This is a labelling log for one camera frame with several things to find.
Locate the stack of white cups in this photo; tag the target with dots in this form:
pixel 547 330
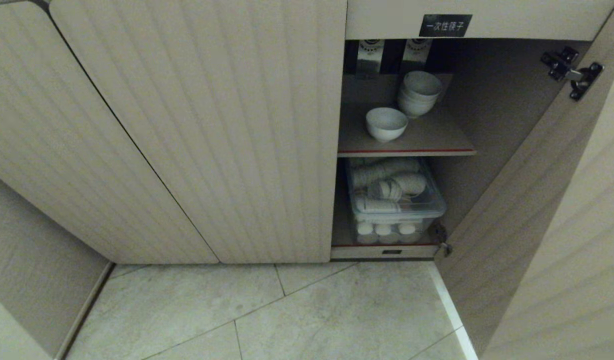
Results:
pixel 399 186
pixel 381 172
pixel 379 205

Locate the white ceramic bowl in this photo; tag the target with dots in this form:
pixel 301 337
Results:
pixel 385 124
pixel 421 86
pixel 411 106

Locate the open beige cabinet door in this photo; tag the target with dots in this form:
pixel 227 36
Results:
pixel 546 215

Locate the black metal door hinge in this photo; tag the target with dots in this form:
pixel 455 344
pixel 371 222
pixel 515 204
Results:
pixel 571 72

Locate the black label plate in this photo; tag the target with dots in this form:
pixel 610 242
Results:
pixel 445 25

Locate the small metal door hinge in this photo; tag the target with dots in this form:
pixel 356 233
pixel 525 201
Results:
pixel 441 244

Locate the cabinet shelf board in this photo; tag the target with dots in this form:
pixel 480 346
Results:
pixel 416 137

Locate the beige cabinet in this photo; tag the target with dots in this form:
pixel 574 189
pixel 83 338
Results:
pixel 486 125

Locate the beige ribbed cabinet door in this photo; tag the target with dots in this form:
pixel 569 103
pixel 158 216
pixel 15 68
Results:
pixel 237 130
pixel 52 150

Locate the clear plastic storage bin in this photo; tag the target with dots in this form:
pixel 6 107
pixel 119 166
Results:
pixel 396 212

